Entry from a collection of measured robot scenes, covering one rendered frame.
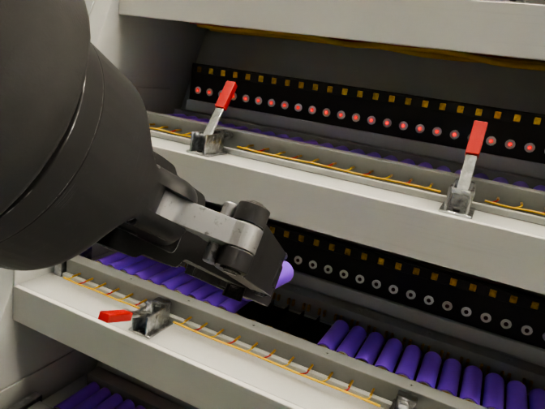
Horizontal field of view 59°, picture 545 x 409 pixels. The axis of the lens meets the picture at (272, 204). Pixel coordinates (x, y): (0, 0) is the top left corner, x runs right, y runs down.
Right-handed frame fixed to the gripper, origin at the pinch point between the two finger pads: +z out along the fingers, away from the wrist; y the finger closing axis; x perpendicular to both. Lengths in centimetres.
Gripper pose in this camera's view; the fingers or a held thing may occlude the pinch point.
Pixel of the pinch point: (237, 269)
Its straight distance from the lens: 31.6
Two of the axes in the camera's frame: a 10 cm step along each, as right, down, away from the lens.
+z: 3.0, 3.3, 8.9
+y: 8.9, 2.4, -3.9
